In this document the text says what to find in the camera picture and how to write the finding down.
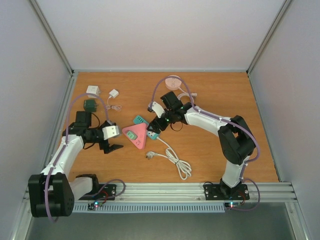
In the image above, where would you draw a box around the light green plug adapter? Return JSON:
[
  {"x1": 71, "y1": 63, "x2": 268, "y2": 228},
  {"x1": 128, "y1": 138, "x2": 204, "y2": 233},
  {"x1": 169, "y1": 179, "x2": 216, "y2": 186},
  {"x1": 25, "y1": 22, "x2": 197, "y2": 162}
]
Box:
[{"x1": 126, "y1": 130, "x2": 137, "y2": 141}]

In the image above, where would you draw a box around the aluminium front rail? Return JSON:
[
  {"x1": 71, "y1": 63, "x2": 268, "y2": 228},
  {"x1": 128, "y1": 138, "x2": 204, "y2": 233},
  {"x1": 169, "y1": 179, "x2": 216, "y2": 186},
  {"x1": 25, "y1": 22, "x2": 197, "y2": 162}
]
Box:
[{"x1": 23, "y1": 182, "x2": 298, "y2": 203}]

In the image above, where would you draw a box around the right controller board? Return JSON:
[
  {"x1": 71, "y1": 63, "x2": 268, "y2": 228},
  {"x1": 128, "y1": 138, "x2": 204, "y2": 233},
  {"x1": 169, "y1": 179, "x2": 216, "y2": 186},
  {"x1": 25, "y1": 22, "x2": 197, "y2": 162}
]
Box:
[{"x1": 224, "y1": 201, "x2": 244, "y2": 209}]

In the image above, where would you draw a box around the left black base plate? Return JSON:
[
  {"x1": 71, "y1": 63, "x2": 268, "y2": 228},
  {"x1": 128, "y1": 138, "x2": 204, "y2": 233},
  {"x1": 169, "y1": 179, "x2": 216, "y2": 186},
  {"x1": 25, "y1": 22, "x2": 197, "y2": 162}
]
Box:
[{"x1": 79, "y1": 184, "x2": 117, "y2": 201}]

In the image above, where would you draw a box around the white power cord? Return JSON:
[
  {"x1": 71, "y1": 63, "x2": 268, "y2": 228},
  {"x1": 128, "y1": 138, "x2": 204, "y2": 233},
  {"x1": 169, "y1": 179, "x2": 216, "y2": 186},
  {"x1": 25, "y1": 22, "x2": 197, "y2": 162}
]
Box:
[{"x1": 144, "y1": 136, "x2": 193, "y2": 181}]

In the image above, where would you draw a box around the white cube socket adapter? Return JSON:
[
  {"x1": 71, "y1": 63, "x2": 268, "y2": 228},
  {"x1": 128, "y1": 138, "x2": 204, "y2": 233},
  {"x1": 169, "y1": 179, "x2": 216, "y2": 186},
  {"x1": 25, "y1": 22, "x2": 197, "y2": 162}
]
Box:
[{"x1": 86, "y1": 85, "x2": 101, "y2": 98}]

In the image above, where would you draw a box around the pink usb cable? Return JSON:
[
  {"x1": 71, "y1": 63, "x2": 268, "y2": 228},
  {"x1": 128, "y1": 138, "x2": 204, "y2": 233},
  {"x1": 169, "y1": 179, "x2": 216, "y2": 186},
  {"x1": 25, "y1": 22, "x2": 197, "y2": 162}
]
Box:
[{"x1": 104, "y1": 96, "x2": 122, "y2": 112}]

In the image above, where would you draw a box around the controller board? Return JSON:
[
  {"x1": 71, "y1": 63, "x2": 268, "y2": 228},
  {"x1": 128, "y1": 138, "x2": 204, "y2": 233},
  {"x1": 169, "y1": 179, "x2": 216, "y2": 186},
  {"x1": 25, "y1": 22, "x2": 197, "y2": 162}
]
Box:
[
  {"x1": 224, "y1": 201, "x2": 244, "y2": 209},
  {"x1": 87, "y1": 201, "x2": 104, "y2": 211}
]

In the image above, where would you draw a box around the grey slotted cable duct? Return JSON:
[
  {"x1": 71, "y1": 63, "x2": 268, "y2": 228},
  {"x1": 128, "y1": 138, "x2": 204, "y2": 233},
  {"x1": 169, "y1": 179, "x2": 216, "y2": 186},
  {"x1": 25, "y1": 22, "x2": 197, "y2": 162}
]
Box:
[{"x1": 72, "y1": 202, "x2": 225, "y2": 214}]

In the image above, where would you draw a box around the teal power strip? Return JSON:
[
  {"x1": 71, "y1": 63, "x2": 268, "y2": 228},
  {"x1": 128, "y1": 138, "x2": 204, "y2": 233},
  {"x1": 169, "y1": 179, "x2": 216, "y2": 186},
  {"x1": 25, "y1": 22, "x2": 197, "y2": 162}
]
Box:
[{"x1": 133, "y1": 115, "x2": 159, "y2": 140}]

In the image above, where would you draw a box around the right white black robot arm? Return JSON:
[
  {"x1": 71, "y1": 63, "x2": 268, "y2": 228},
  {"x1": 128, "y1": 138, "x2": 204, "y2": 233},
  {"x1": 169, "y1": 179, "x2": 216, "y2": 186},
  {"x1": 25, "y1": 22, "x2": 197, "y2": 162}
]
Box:
[{"x1": 147, "y1": 91, "x2": 258, "y2": 199}]

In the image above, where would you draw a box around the left controller board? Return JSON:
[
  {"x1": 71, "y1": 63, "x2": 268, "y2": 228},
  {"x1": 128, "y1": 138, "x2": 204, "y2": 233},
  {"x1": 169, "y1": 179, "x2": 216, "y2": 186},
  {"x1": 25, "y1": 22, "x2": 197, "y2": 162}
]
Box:
[{"x1": 87, "y1": 201, "x2": 104, "y2": 211}]

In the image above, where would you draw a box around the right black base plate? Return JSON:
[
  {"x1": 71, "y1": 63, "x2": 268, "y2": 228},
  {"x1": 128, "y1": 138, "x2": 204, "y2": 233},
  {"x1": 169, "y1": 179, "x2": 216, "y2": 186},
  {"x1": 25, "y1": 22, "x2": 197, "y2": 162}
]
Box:
[{"x1": 202, "y1": 181, "x2": 250, "y2": 201}]

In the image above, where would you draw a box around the green cube socket adapter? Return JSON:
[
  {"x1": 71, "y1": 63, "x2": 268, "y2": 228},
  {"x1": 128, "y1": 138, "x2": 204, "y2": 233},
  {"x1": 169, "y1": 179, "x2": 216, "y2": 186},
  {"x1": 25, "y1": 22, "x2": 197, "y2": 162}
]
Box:
[{"x1": 83, "y1": 99, "x2": 98, "y2": 113}]

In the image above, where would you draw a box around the pink triangular power strip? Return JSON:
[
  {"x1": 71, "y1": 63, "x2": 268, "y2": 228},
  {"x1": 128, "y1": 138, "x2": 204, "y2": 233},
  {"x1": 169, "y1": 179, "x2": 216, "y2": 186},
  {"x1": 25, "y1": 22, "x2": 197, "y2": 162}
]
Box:
[{"x1": 122, "y1": 123, "x2": 147, "y2": 150}]

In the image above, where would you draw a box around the white usb charger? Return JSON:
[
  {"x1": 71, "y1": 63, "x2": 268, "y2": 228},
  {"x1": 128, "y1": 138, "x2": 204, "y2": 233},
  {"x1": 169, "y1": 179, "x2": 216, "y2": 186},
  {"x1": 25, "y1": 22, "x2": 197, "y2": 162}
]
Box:
[{"x1": 109, "y1": 89, "x2": 119, "y2": 99}]

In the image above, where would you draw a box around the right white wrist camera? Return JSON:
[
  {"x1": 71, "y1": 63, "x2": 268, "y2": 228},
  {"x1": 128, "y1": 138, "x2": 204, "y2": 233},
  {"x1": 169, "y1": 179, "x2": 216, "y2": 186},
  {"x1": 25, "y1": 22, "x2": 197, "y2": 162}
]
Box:
[{"x1": 147, "y1": 101, "x2": 165, "y2": 119}]

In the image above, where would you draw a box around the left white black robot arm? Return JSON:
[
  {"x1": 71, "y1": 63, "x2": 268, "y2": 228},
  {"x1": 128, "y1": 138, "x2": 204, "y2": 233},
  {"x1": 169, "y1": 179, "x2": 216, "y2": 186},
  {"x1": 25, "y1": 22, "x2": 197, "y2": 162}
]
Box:
[{"x1": 28, "y1": 111, "x2": 122, "y2": 219}]

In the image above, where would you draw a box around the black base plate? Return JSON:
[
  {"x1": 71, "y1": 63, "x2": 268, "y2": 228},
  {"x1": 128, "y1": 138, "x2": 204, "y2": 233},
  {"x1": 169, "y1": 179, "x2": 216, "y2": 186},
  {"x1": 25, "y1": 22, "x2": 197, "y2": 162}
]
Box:
[
  {"x1": 202, "y1": 181, "x2": 250, "y2": 201},
  {"x1": 79, "y1": 184, "x2": 117, "y2": 201}
]

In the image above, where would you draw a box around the round pink power strip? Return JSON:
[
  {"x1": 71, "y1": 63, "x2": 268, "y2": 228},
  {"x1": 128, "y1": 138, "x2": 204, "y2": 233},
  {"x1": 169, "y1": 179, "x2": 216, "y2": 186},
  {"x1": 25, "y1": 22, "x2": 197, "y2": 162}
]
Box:
[{"x1": 164, "y1": 75, "x2": 182, "y2": 91}]

